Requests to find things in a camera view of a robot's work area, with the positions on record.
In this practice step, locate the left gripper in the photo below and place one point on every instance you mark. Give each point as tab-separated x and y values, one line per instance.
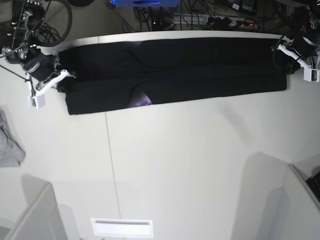
299	53

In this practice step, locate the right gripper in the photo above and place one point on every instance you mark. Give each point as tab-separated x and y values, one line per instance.
44	71

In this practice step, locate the black T-shirt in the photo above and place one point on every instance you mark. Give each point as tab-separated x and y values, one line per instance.
115	76

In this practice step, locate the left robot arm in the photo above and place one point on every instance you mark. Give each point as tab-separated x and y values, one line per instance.
302	18

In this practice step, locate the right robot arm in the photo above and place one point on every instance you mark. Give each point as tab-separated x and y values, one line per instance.
27	34

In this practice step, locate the white power strip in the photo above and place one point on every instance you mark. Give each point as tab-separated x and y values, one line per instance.
224	23

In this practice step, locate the grey crumpled cloth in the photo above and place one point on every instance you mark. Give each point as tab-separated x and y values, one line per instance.
11	154

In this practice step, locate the blue box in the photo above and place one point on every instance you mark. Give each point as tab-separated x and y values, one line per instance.
145	3

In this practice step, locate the black keyboard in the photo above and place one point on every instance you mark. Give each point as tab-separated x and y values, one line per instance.
314	184

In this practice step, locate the white partition panel left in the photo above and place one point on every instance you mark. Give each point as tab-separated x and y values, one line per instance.
29	211

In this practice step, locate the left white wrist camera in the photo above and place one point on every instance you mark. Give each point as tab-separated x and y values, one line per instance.
311	75

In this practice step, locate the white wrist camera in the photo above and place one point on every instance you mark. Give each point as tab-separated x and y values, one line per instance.
311	75
36	101

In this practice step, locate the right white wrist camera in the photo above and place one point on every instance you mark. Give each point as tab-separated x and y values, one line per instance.
36	101

